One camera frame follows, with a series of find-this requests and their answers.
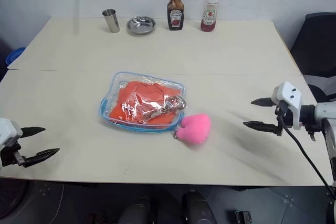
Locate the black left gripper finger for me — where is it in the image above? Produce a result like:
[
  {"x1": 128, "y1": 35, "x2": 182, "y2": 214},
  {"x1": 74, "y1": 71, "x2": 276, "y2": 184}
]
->
[
  {"x1": 23, "y1": 148, "x2": 61, "y2": 168},
  {"x1": 20, "y1": 126, "x2": 46, "y2": 138}
]

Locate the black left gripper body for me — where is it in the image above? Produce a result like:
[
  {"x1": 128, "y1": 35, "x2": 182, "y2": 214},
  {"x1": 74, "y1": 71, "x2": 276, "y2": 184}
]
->
[{"x1": 0, "y1": 142, "x2": 27, "y2": 168}]

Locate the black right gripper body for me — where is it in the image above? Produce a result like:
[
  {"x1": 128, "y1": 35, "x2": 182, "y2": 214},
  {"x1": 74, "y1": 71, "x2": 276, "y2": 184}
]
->
[{"x1": 274, "y1": 100, "x2": 295, "y2": 136}]

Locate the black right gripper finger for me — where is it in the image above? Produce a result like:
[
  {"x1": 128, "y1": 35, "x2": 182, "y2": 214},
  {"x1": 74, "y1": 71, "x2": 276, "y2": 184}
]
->
[
  {"x1": 250, "y1": 97, "x2": 276, "y2": 108},
  {"x1": 242, "y1": 120, "x2": 279, "y2": 136}
]

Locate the clear pouch with orange cloth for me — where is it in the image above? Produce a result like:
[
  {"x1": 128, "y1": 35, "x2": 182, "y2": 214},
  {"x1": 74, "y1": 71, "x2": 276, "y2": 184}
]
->
[{"x1": 99, "y1": 71, "x2": 186, "y2": 132}]

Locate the orange cloth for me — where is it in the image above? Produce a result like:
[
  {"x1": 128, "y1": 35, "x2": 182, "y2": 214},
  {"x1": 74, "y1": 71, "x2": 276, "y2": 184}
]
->
[{"x1": 109, "y1": 80, "x2": 182, "y2": 125}]

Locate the pink plush heart charm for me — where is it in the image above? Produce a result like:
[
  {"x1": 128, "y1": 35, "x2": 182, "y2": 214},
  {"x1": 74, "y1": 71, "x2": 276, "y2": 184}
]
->
[{"x1": 172, "y1": 113, "x2": 213, "y2": 145}]

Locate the black office chair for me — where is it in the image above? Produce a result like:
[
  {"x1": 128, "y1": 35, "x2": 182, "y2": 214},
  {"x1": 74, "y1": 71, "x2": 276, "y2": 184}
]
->
[{"x1": 289, "y1": 12, "x2": 336, "y2": 104}]

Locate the blue plastic lid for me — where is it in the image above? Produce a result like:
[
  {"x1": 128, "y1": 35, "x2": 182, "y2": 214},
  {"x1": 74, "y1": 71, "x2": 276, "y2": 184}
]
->
[{"x1": 5, "y1": 47, "x2": 27, "y2": 65}]

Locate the small black box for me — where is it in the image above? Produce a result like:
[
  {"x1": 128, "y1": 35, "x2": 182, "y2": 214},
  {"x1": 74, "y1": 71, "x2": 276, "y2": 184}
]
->
[{"x1": 234, "y1": 209, "x2": 253, "y2": 224}]

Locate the red white-capped ketchup bottle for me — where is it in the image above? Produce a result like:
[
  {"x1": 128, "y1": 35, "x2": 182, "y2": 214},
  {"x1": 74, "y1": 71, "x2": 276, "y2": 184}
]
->
[{"x1": 200, "y1": 0, "x2": 220, "y2": 33}]

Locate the brown Heinz sauce bottle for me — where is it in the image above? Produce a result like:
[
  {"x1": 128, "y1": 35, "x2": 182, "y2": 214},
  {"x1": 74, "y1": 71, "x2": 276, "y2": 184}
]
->
[{"x1": 166, "y1": 0, "x2": 185, "y2": 31}]

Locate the stainless steel cup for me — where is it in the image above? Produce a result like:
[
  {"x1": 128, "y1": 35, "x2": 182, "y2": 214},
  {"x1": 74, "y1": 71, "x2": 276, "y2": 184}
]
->
[{"x1": 101, "y1": 9, "x2": 121, "y2": 34}]

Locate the stainless steel bowl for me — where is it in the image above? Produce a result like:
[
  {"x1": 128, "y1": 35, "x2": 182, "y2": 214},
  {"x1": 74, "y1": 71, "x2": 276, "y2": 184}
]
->
[{"x1": 126, "y1": 16, "x2": 158, "y2": 36}]

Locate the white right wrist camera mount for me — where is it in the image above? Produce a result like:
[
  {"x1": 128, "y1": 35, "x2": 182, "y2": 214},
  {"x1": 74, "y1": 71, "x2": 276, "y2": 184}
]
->
[{"x1": 271, "y1": 81, "x2": 303, "y2": 131}]

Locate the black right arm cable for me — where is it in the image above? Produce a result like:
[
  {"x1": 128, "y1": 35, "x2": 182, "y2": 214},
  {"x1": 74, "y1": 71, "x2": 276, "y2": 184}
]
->
[{"x1": 277, "y1": 102, "x2": 336, "y2": 199}]

